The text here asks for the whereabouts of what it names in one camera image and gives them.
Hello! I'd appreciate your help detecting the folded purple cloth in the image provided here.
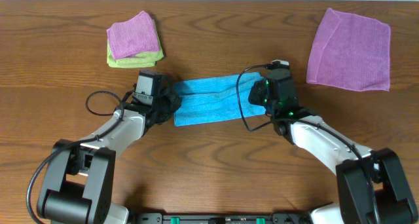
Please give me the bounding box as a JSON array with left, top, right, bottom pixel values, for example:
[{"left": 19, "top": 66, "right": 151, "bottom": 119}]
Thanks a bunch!
[{"left": 107, "top": 11, "right": 160, "bottom": 60}]

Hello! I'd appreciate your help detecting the large purple cloth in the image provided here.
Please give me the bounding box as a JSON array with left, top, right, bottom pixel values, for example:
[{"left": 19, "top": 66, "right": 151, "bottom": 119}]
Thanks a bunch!
[{"left": 306, "top": 8, "right": 391, "bottom": 92}]

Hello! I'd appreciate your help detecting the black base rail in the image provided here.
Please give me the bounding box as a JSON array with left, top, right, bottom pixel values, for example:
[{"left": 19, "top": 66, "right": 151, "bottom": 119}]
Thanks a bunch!
[{"left": 128, "top": 213, "right": 313, "bottom": 224}]

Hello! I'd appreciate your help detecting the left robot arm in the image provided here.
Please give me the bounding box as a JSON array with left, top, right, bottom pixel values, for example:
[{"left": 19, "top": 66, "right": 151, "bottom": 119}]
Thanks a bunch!
[{"left": 26, "top": 71, "right": 181, "bottom": 224}]

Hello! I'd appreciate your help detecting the blue microfiber cloth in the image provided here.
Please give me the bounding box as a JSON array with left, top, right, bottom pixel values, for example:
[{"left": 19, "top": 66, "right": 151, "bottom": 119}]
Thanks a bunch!
[{"left": 173, "top": 72, "right": 265, "bottom": 126}]

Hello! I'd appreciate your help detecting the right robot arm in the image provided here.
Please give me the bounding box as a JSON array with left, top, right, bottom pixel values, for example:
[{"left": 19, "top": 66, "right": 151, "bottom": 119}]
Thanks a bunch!
[{"left": 248, "top": 63, "right": 418, "bottom": 224}]

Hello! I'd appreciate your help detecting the folded green cloth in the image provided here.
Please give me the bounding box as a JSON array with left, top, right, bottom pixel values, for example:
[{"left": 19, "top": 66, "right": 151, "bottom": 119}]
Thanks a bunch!
[{"left": 107, "top": 19, "right": 164, "bottom": 68}]

